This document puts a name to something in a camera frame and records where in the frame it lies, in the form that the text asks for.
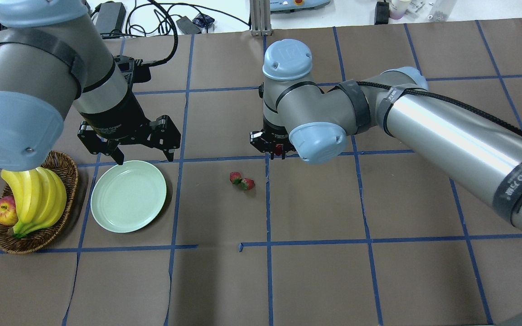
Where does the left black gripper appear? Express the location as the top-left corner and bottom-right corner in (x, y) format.
(78, 55), (182, 165)

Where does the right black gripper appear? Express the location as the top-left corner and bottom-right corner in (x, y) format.
(249, 122), (295, 160)

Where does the red strawberry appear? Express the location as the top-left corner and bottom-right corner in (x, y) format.
(241, 177), (256, 191)
(229, 171), (242, 184)
(274, 144), (284, 157)

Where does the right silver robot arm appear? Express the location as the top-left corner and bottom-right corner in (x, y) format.
(250, 39), (522, 231)

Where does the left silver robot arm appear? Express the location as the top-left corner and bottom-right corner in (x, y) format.
(0, 0), (182, 171)

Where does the light green plate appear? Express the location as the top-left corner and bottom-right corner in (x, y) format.
(91, 160), (167, 233)

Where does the brown wicker basket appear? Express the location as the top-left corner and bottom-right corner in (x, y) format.
(0, 150), (79, 254)

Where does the yellow banana bunch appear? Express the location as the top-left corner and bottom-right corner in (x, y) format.
(0, 167), (67, 239)

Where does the black power adapter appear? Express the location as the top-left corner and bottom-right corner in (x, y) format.
(94, 1), (126, 38)

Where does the blue teach pendant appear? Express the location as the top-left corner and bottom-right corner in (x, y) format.
(269, 0), (331, 13)

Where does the red yellow apple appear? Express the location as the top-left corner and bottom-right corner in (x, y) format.
(0, 196), (19, 226)

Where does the white paper cup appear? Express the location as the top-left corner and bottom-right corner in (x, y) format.
(389, 0), (412, 20)

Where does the aluminium frame post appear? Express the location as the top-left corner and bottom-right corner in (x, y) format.
(249, 0), (273, 36)

